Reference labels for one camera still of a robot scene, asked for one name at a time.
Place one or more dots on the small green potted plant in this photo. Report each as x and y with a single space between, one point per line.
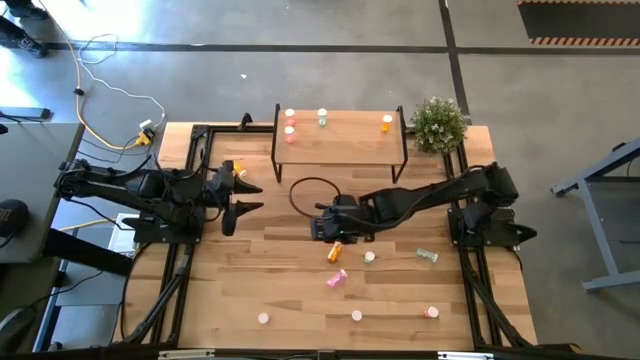
439 125

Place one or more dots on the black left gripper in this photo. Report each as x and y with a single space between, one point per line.
225 195

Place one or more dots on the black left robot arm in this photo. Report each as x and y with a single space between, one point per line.
145 187

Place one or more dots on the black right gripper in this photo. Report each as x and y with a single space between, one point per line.
340 222

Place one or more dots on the black round object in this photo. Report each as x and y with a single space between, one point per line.
12 217

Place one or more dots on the blue-gray table frame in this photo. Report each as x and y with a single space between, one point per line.
600 225

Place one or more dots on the silver metal bar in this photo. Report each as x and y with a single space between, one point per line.
185 354
465 356

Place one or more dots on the yellow power plug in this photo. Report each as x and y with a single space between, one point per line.
145 138

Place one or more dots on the gray desk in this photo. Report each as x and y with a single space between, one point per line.
40 175

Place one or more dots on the black clamp knob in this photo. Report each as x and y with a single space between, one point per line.
245 120

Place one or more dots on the orange pill bottle white cap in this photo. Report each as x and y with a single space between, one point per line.
241 171
334 254
386 122

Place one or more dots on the red pill bottle white cap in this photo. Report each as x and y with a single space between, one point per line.
289 134
432 312
289 116

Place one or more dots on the black flat device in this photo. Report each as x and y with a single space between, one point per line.
25 114

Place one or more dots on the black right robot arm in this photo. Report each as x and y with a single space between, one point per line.
425 197

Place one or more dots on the black metal rig frame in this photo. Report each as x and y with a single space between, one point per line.
199 131

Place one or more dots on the pink pill bottle white cap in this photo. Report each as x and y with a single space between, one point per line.
263 318
356 315
337 278

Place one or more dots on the wooden shelf with black frame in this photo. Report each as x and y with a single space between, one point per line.
340 145

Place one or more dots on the white power adapter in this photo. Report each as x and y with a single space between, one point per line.
146 123

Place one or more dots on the teal pill bottle white cap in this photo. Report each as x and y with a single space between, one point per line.
321 117
369 257
427 255

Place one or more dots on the black rounded object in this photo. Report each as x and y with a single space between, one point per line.
12 325

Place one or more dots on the blue-gray metal leg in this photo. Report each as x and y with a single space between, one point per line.
47 320

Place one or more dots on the black mat with striped edge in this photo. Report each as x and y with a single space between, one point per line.
575 20

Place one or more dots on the black desk beam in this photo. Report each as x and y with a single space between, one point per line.
85 252

